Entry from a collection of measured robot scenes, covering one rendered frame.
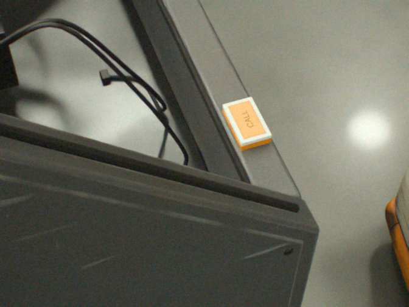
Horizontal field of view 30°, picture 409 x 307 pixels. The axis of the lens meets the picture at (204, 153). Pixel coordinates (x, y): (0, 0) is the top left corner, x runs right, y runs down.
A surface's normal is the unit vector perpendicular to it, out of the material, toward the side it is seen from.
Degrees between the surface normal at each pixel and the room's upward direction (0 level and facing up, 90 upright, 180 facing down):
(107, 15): 0
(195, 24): 0
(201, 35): 0
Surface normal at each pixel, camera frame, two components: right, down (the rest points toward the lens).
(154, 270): 0.34, 0.76
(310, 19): 0.01, -0.60
